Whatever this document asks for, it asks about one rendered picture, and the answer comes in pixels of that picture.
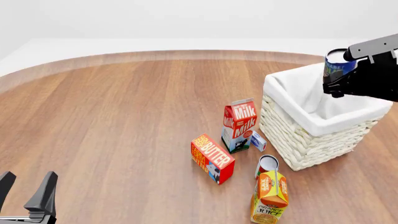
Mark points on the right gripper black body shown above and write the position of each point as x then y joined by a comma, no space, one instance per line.
384,79

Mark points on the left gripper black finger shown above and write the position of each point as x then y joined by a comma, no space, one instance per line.
7,182
43,198

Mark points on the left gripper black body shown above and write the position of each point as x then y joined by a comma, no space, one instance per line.
46,220

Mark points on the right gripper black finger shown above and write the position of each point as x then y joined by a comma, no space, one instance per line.
345,85

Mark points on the blue alphabet soup can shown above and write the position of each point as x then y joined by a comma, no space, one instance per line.
334,67

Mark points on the white wicker basket cloth lined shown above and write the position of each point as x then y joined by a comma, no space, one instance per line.
311,140

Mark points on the grey flat plate on stalk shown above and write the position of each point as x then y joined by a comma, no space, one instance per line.
373,45

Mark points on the small blue white box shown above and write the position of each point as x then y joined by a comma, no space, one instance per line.
258,141

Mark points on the red tomato sauce can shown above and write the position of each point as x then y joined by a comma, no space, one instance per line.
267,163

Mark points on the red white milk carton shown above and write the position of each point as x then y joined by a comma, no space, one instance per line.
239,121

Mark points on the orange juice carton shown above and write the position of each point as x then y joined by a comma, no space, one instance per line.
269,205

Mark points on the red yellow butter box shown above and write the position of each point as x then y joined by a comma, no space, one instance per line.
214,158

